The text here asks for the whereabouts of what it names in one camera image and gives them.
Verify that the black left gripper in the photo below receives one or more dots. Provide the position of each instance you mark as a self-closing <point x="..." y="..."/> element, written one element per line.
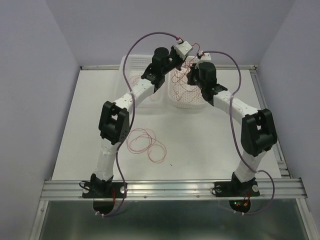
<point x="172" y="51"/>

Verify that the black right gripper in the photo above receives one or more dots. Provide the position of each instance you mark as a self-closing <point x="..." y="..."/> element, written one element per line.
<point x="190" y="74"/>

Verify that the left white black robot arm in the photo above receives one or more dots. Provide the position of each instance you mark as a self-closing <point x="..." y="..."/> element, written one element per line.
<point x="114" y="123"/>

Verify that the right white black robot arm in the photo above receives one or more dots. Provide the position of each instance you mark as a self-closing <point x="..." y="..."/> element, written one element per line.
<point x="258" y="132"/>

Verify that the white perforated plastic basket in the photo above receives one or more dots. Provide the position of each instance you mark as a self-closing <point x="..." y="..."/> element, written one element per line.
<point x="179" y="92"/>

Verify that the translucent white perforated basket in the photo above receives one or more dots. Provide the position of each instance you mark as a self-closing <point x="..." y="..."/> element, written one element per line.
<point x="135" y="66"/>

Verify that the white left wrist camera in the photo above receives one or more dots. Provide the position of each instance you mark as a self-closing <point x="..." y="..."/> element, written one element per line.
<point x="183" y="48"/>

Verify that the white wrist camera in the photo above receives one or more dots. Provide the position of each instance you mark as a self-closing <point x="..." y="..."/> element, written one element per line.
<point x="203" y="57"/>
<point x="183" y="48"/>

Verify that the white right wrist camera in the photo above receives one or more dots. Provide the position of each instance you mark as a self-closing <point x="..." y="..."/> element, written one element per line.
<point x="203" y="57"/>

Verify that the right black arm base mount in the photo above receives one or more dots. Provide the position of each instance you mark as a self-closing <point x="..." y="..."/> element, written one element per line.
<point x="234" y="188"/>

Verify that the aluminium front rail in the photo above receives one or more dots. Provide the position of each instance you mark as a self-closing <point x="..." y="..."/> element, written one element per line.
<point x="153" y="190"/>

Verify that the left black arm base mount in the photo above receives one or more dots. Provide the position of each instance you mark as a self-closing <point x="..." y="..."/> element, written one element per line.
<point x="108" y="190"/>

